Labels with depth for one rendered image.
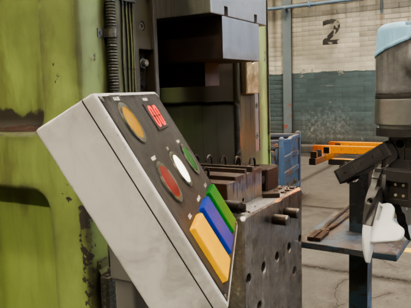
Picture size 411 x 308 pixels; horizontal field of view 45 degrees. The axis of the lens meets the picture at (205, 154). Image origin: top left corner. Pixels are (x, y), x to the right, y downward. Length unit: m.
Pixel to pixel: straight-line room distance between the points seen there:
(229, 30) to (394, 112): 0.53
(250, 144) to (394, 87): 0.89
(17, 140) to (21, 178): 0.08
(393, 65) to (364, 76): 8.13
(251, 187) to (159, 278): 0.75
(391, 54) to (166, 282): 0.45
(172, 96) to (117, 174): 1.11
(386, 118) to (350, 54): 8.21
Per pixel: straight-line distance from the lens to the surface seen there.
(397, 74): 0.78
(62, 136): 0.57
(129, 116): 0.61
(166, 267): 0.57
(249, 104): 1.60
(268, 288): 1.31
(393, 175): 0.79
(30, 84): 1.17
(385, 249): 1.53
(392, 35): 0.78
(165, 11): 1.18
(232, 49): 1.19
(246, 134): 1.58
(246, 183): 1.27
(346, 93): 8.98
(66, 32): 1.01
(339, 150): 1.66
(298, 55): 9.24
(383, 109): 0.79
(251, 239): 1.17
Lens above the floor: 1.20
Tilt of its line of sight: 7 degrees down
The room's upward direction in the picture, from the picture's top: 2 degrees counter-clockwise
